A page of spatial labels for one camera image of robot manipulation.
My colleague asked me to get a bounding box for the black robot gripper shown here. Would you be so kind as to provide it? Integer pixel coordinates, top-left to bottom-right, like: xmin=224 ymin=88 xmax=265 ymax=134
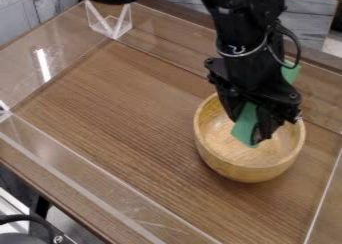
xmin=204 ymin=56 xmax=301 ymax=145

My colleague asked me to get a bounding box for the green rectangular block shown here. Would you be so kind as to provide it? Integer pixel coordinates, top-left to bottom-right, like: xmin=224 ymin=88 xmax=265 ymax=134
xmin=229 ymin=66 xmax=300 ymax=148

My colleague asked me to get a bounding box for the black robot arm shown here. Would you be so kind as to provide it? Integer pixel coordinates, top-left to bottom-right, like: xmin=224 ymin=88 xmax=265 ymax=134
xmin=200 ymin=0 xmax=301 ymax=147

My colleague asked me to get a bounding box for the light wooden bowl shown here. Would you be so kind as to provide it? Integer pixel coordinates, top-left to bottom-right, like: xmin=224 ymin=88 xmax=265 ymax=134
xmin=193 ymin=93 xmax=305 ymax=183

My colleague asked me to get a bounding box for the black metal table leg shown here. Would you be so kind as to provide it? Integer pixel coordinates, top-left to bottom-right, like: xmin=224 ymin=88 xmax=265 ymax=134
xmin=30 ymin=196 xmax=50 ymax=219

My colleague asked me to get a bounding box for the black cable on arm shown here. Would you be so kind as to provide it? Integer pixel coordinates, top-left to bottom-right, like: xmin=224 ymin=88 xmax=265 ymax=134
xmin=265 ymin=22 xmax=301 ymax=70

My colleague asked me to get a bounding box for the clear acrylic tray wall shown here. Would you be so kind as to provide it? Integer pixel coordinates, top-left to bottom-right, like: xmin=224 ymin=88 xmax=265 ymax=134
xmin=0 ymin=5 xmax=342 ymax=244

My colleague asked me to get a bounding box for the black cable under table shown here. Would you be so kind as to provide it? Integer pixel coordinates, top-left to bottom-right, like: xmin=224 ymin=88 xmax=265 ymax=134
xmin=0 ymin=214 xmax=55 ymax=244

